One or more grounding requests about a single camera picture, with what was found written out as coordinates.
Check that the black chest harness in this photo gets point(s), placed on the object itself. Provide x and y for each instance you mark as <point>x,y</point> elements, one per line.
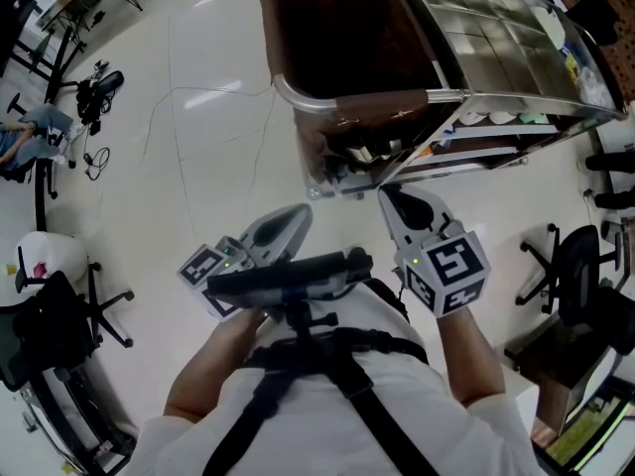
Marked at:
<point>352,380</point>

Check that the brown canvas laundry cart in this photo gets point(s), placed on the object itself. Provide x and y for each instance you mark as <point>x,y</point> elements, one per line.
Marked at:
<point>270,33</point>

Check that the black gear bag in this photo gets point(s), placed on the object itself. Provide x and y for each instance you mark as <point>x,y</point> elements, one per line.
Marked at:
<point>96,97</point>

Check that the person's white shirt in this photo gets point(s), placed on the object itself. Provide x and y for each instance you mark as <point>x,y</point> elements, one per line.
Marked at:
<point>322,439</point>

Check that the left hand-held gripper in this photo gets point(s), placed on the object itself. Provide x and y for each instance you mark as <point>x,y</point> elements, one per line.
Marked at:
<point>201,268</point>

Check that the black monitor stand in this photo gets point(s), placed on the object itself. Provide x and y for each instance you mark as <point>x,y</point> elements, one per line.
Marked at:
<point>57,67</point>

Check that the brown wooden cabinet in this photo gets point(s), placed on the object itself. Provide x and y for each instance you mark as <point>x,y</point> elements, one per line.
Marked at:
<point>550,370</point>

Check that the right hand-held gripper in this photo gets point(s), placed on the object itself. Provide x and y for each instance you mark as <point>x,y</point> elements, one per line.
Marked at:
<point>454,266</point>

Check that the black frame desk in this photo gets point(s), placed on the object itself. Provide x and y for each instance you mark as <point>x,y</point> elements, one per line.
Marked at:
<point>64,414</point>

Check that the clear plastic bag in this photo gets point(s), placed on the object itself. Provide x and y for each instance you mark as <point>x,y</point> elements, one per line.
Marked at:
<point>597,87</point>

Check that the mint green cup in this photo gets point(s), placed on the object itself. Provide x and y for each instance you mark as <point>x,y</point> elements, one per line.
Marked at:
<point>533,118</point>

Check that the black office chair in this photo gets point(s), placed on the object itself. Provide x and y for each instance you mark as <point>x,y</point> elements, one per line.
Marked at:
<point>42,176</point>
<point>49,330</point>
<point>593,18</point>
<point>580,266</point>

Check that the yellow blue packet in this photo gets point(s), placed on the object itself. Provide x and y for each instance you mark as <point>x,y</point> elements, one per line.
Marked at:
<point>571,63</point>

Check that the large black monitor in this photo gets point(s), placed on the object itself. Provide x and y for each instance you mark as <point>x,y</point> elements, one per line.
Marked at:
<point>15,23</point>

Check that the steel cart with brown bag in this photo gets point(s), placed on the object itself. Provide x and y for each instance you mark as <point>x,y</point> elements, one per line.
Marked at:
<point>486,42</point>

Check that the person's left forearm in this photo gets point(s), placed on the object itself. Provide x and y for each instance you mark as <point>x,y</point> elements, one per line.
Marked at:
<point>203,375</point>

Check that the white round bin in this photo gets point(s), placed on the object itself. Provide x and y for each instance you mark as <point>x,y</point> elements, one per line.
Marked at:
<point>52,253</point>

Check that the person's right forearm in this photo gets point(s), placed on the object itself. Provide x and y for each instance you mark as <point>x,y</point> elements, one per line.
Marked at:
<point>471,360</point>

